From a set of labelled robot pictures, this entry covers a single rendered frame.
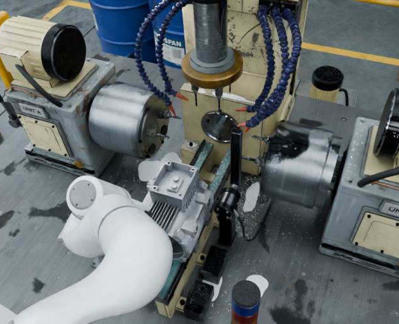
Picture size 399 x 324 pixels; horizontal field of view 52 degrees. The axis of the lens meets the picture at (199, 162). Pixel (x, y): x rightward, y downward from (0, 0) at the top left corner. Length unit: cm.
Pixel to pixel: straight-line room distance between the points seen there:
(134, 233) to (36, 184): 120
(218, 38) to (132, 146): 48
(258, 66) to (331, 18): 281
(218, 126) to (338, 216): 51
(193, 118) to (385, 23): 298
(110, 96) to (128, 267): 96
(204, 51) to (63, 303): 81
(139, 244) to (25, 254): 104
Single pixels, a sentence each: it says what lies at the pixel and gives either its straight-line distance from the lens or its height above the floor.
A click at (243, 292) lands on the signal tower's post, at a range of 90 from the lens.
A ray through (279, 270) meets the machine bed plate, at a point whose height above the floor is 80.
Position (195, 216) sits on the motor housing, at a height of 106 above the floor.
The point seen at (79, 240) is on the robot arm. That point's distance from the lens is 82.
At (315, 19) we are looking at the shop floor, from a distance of 416.
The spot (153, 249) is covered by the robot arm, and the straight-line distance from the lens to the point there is 55.
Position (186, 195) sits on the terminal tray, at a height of 113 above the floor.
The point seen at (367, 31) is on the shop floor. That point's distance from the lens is 408.
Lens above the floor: 204
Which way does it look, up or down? 49 degrees down
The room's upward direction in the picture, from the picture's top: 5 degrees counter-clockwise
